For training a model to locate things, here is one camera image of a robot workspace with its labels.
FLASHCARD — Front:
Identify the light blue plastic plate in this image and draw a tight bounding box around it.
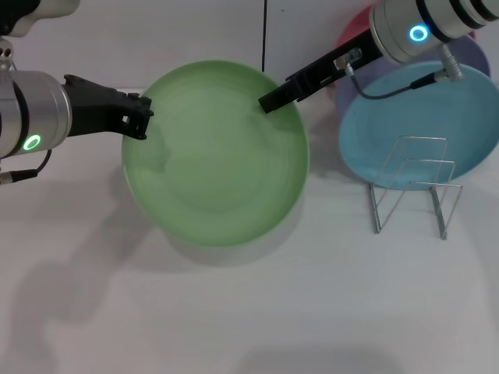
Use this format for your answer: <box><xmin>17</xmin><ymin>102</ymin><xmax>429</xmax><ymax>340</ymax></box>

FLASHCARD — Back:
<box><xmin>338</xmin><ymin>60</ymin><xmax>499</xmax><ymax>192</ymax></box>

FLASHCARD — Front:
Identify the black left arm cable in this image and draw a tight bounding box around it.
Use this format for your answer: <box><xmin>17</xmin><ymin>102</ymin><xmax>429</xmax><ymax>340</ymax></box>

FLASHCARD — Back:
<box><xmin>0</xmin><ymin>150</ymin><xmax>53</xmax><ymax>186</ymax></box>

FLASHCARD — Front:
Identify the purple plastic plate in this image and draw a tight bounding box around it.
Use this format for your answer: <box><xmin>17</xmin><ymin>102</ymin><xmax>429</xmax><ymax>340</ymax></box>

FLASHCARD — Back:
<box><xmin>335</xmin><ymin>34</ymin><xmax>490</xmax><ymax>118</ymax></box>

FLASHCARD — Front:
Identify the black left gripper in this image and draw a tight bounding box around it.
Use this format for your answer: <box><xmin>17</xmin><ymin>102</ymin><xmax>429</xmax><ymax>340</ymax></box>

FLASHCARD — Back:
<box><xmin>62</xmin><ymin>74</ymin><xmax>155</xmax><ymax>140</ymax></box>

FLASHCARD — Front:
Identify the red plastic plate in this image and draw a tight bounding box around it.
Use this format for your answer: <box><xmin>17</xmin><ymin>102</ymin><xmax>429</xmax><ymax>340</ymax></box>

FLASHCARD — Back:
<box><xmin>337</xmin><ymin>4</ymin><xmax>477</xmax><ymax>50</ymax></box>

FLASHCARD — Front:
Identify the green plastic plate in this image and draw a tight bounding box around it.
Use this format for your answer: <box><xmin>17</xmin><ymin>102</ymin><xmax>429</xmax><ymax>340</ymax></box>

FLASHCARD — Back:
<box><xmin>121</xmin><ymin>58</ymin><xmax>311</xmax><ymax>249</ymax></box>

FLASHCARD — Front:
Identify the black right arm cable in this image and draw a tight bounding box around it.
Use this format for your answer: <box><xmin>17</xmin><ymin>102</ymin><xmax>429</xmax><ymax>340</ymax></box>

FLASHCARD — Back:
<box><xmin>334</xmin><ymin>43</ymin><xmax>465</xmax><ymax>101</ymax></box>

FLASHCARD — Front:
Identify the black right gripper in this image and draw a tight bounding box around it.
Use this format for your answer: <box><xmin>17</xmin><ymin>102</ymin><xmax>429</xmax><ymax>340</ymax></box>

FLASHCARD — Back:
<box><xmin>257</xmin><ymin>30</ymin><xmax>385</xmax><ymax>115</ymax></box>

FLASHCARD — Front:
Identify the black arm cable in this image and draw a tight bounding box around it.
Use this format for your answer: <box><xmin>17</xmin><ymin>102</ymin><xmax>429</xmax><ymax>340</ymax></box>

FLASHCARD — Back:
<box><xmin>334</xmin><ymin>43</ymin><xmax>465</xmax><ymax>101</ymax></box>
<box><xmin>0</xmin><ymin>150</ymin><xmax>53</xmax><ymax>186</ymax></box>

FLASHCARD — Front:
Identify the silver wire plate rack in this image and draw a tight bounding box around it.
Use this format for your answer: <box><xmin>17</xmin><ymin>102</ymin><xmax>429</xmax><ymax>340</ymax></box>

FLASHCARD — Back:
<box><xmin>368</xmin><ymin>136</ymin><xmax>464</xmax><ymax>241</ymax></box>

